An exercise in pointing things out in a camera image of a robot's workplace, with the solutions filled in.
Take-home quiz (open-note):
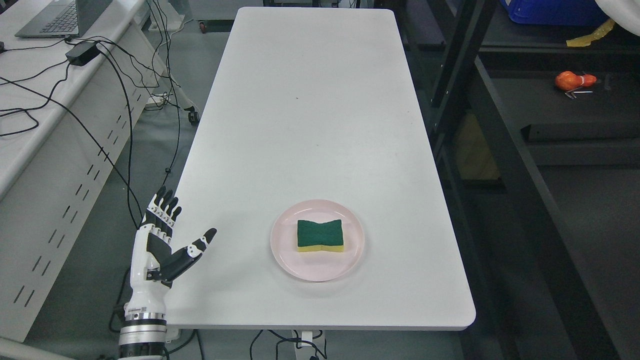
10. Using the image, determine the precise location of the blue plastic bin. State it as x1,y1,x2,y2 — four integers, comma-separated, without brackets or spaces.
500,0,610,27

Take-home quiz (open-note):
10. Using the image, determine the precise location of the yellow tape strip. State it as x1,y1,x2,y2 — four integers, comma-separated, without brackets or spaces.
566,18,617,48

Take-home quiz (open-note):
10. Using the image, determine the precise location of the orange toy figure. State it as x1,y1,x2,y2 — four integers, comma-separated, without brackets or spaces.
554,70,598,92

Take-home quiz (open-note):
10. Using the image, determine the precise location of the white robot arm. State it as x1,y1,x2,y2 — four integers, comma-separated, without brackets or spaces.
118,312,167,360

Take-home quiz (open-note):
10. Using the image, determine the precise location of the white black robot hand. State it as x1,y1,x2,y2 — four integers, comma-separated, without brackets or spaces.
125,186,217,321

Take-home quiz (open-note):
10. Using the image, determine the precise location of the grey laptop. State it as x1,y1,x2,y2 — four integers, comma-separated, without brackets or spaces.
14,0,112,39

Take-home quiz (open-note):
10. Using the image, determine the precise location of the pink plate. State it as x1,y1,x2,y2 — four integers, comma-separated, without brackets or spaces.
270,199,366,282

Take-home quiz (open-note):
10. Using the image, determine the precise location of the white power strip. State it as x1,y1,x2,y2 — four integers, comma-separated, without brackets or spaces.
144,93,173,111

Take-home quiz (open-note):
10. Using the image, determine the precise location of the black power adapter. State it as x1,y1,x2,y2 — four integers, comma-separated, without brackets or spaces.
65,40,101,67

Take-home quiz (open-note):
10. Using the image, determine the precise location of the white side desk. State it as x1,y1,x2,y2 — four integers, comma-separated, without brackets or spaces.
0,0,163,343

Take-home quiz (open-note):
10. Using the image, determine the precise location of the black metal shelf rack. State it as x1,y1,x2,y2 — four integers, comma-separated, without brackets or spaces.
378,0,639,360

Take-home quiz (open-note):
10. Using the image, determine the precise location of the black cable on desk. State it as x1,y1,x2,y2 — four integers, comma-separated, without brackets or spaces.
0,75,143,231

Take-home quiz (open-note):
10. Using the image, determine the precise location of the green yellow sponge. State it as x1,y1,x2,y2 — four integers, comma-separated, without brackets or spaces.
297,219,345,253

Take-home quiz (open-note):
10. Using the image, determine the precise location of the white table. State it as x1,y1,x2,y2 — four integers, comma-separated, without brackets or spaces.
166,7,476,331

